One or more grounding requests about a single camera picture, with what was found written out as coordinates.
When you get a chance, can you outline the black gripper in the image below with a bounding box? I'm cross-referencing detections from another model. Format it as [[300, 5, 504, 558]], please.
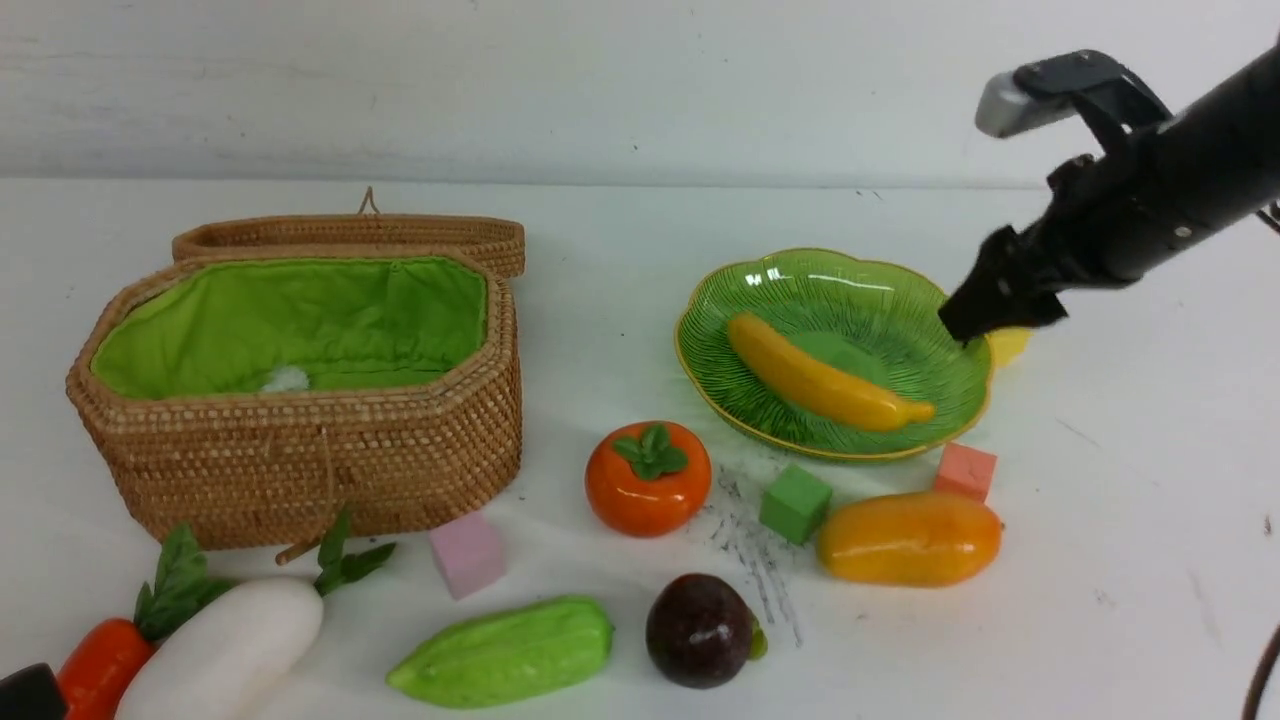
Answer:
[[938, 152, 1190, 343]]

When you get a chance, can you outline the yellow banana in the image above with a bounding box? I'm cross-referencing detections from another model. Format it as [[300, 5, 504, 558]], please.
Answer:
[[727, 313, 936, 433]]

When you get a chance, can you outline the orange mango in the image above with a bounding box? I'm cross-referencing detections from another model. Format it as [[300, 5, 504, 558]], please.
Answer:
[[815, 491, 1004, 588]]

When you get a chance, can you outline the orange persimmon with leaves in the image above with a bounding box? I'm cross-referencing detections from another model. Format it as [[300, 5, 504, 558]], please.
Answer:
[[584, 420, 713, 538]]

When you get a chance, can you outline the dark purple mangosteen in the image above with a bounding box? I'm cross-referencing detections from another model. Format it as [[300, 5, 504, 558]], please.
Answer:
[[645, 573, 769, 691]]

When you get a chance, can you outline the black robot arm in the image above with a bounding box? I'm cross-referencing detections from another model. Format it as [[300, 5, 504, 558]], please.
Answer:
[[938, 47, 1279, 343]]

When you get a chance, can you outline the yellow foam cube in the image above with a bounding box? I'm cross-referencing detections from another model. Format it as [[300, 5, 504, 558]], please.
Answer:
[[986, 328, 1033, 369]]

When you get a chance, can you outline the green glass leaf plate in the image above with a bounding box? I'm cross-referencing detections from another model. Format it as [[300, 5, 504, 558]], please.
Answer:
[[675, 249, 995, 462]]

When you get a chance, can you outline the salmon pink foam cube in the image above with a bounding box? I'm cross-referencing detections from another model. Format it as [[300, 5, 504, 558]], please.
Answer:
[[932, 442, 998, 503]]

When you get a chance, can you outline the green foam cube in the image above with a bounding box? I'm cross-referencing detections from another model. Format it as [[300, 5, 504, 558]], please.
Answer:
[[758, 464, 835, 546]]

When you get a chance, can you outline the woven basket lid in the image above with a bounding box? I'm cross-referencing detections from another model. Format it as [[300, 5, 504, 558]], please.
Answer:
[[172, 187, 526, 279]]

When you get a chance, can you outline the light pink foam cube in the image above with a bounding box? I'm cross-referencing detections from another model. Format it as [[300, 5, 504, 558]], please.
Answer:
[[428, 511, 507, 600]]

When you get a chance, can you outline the green bitter gourd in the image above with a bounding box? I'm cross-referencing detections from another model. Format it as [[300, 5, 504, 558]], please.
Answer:
[[385, 594, 614, 710]]

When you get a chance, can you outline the woven wicker basket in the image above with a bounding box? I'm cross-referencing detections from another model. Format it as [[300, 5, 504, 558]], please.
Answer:
[[67, 250, 524, 550]]

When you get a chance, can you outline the white radish with leaves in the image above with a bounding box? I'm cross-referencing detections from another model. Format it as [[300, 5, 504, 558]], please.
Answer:
[[115, 510, 397, 719]]

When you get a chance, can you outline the orange carrot with leaves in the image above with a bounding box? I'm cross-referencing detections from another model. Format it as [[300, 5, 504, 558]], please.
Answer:
[[58, 523, 234, 719]]

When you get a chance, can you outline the black object at corner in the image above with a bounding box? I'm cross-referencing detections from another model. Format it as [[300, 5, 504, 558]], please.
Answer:
[[0, 664, 67, 720]]

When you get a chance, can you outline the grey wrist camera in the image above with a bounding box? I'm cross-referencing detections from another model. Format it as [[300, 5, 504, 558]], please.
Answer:
[[974, 50, 1174, 154]]

